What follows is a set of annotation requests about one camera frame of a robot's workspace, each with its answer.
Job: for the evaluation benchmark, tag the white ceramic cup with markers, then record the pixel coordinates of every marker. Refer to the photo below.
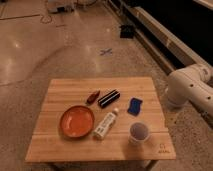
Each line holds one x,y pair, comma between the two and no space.
139,133

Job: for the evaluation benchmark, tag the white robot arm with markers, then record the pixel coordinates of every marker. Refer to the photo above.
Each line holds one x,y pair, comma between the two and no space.
190,84

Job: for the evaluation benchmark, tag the black striped box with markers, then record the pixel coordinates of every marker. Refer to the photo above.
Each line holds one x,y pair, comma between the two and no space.
108,98

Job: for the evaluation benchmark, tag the small brown red object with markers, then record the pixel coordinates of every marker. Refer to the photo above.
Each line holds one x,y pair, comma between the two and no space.
92,97

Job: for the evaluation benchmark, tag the blue sponge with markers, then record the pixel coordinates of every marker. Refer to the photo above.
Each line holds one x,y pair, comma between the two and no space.
134,106

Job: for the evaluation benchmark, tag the white tube bottle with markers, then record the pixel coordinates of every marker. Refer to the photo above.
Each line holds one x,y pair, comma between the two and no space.
105,124

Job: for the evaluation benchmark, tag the wooden folding table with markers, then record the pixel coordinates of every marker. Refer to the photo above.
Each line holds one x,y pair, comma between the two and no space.
47,145

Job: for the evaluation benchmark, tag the orange plate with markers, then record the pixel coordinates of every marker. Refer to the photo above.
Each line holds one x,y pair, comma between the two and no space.
77,121

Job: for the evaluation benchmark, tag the black box on floor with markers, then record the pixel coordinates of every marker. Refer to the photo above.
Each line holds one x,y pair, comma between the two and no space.
127,31

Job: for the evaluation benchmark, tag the white equipment on floor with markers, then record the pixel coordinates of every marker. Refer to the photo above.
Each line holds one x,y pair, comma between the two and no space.
57,6

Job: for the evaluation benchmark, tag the grey wall ledge rail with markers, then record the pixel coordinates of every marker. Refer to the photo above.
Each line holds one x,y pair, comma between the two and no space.
172,43

